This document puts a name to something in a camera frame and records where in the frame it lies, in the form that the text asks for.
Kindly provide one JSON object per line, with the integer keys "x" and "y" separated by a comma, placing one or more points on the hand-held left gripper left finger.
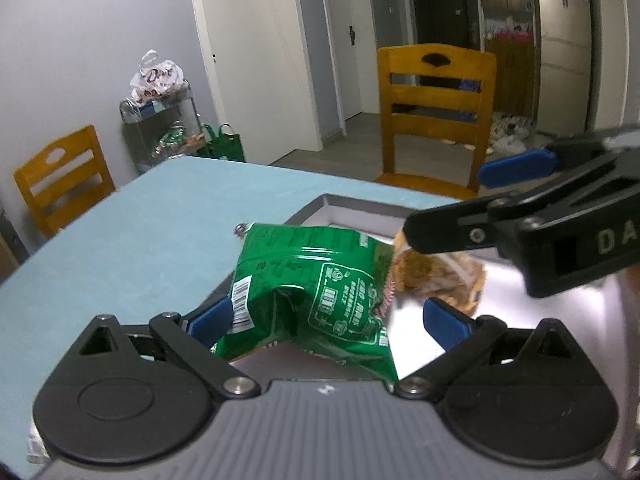
{"x": 212, "y": 319}

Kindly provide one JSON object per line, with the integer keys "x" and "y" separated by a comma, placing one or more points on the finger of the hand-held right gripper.
{"x": 517, "y": 166}
{"x": 450, "y": 232}

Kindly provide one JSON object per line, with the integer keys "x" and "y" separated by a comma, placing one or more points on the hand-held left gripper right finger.
{"x": 445, "y": 322}

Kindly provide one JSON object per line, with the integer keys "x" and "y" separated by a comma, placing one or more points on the brown clear snack packet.
{"x": 425, "y": 275}

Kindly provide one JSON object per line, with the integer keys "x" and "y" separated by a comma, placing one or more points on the grey rimmed white tray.
{"x": 505, "y": 305}

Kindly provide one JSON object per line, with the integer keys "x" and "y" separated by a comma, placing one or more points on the green snack packet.
{"x": 310, "y": 280}

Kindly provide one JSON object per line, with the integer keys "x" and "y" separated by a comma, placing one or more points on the pile of shoes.
{"x": 510, "y": 132}

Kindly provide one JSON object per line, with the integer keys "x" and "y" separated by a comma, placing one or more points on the brown wooden cabinet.
{"x": 507, "y": 75}

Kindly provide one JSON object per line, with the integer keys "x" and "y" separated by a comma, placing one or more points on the wooden chair with cutout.
{"x": 435, "y": 95}
{"x": 75, "y": 180}

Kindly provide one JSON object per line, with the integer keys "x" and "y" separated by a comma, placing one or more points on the pale refrigerator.
{"x": 562, "y": 50}

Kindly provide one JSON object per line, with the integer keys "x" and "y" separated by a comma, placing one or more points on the green tote bag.
{"x": 225, "y": 147}

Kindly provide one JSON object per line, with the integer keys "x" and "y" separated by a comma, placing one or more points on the dark entrance door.
{"x": 442, "y": 5}

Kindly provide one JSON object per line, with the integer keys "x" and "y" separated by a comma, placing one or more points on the pile of colourful packets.
{"x": 175, "y": 141}

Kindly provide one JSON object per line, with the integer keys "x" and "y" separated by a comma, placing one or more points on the white printed plastic bag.
{"x": 157, "y": 77}

